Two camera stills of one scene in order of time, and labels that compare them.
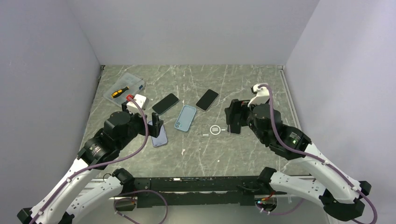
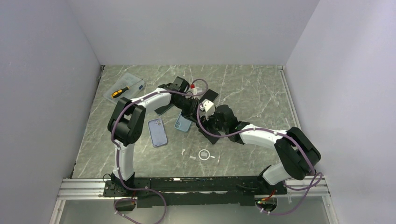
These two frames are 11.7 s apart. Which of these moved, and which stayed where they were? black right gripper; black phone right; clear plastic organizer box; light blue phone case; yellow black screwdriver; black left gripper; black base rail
Moved: black right gripper; black left gripper
Stayed: black phone right; light blue phone case; yellow black screwdriver; black base rail; clear plastic organizer box
